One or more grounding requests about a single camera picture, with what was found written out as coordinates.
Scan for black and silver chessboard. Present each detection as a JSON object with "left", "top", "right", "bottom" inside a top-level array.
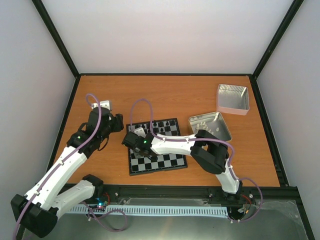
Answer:
[{"left": 128, "top": 118, "right": 188, "bottom": 176}]

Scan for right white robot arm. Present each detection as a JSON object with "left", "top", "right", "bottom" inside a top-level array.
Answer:
[{"left": 122, "top": 130, "right": 243, "bottom": 201}]

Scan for pink-rimmed metal tin lid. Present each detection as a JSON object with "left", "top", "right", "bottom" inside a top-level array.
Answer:
[{"left": 216, "top": 84, "right": 250, "bottom": 116}]

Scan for white chess pieces in tin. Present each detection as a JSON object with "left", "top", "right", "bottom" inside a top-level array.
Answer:
[{"left": 195, "top": 121, "right": 220, "bottom": 134}]

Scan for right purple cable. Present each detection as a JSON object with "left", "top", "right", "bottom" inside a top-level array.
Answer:
[{"left": 130, "top": 98, "right": 264, "bottom": 223}]

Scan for black frame rail front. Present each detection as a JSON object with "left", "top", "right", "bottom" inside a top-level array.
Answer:
[{"left": 102, "top": 184, "right": 300, "bottom": 203}]

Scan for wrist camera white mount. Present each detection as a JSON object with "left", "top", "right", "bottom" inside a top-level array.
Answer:
[
  {"left": 91, "top": 100, "right": 112, "bottom": 111},
  {"left": 133, "top": 127, "right": 146, "bottom": 138}
]

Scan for open metal tin with pieces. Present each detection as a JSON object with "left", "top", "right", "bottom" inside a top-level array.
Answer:
[{"left": 188, "top": 111, "right": 232, "bottom": 142}]

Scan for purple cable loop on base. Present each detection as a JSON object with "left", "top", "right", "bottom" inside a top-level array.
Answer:
[{"left": 84, "top": 203, "right": 128, "bottom": 232}]

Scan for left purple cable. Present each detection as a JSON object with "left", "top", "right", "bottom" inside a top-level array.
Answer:
[{"left": 12, "top": 93, "right": 102, "bottom": 240}]

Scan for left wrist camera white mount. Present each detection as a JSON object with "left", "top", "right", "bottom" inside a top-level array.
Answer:
[{"left": 91, "top": 100, "right": 112, "bottom": 111}]

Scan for light blue cable duct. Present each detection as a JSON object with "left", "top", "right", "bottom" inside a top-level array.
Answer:
[{"left": 67, "top": 203, "right": 229, "bottom": 217}]

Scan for small circuit board with led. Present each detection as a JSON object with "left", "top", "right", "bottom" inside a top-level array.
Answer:
[{"left": 96, "top": 195, "right": 110, "bottom": 208}]

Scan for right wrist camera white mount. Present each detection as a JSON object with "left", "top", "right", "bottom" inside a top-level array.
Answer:
[{"left": 133, "top": 127, "right": 146, "bottom": 138}]

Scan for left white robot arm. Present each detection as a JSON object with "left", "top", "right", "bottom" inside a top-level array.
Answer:
[{"left": 10, "top": 107, "right": 124, "bottom": 238}]

